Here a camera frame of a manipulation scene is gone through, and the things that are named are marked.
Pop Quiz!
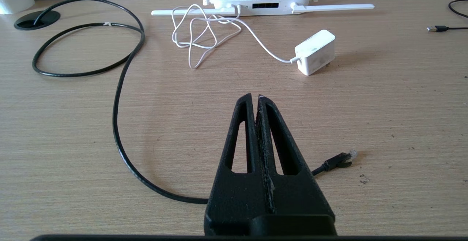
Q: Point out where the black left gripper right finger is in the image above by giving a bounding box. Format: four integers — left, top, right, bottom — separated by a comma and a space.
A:
256, 95, 337, 236

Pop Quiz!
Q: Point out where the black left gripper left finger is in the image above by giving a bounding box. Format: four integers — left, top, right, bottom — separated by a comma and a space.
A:
204, 93, 273, 236

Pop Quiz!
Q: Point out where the black ethernet cable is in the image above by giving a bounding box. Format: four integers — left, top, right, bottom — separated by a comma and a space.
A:
32, 0, 358, 205

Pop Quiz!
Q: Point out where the white power adapter with cord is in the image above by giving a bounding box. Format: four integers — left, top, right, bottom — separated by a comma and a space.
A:
171, 4, 301, 69

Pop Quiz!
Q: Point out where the black USB cable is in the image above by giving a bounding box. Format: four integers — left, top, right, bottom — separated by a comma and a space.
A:
426, 0, 468, 33

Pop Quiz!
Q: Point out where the black desk cable grommet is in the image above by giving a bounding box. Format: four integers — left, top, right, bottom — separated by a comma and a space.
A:
14, 10, 61, 31

